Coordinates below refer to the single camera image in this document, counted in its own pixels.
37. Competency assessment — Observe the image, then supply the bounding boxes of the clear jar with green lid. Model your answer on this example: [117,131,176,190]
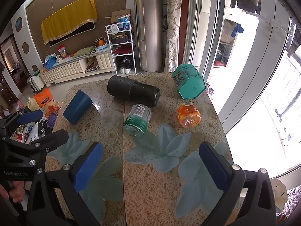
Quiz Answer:
[123,104,151,137]

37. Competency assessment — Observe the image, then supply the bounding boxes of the dark blue plastic cup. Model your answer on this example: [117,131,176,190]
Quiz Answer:
[63,90,92,124]

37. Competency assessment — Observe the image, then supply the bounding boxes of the person's hand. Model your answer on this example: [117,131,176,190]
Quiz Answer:
[0,181,25,202]

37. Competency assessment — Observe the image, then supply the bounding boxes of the blue basket on cabinet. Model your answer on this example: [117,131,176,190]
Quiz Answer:
[43,57,56,70]

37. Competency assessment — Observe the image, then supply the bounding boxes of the orange plastic jar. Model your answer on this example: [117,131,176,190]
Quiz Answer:
[178,102,201,128]

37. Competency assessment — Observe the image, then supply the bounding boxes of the red snack bag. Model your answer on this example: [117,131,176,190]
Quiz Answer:
[57,44,68,59]

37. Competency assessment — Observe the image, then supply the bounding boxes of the black cylindrical thermos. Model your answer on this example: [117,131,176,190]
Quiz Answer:
[107,76,160,107]

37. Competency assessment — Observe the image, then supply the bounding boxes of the white television cabinet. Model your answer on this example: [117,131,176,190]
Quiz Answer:
[41,48,115,85]

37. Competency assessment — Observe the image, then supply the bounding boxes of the teal hexagonal container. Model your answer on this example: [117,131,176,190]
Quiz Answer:
[172,64,206,99]

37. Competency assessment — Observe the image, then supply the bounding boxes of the fruit bowl with oranges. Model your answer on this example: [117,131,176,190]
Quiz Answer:
[94,37,107,50]

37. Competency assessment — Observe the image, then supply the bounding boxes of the white metal shelf rack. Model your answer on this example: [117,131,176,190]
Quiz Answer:
[105,21,137,74]

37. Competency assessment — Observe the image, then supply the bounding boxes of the yellow cloth over television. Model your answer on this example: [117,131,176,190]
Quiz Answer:
[41,0,98,44]

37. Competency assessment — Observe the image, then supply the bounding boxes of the cardboard box on rack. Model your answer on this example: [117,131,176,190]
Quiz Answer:
[105,9,131,24]

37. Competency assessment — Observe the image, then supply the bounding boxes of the silver tower air conditioner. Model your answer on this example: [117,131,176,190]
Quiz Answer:
[135,0,163,73]

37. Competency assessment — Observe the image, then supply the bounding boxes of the patterned beige curtain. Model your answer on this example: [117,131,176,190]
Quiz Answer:
[164,0,182,73]

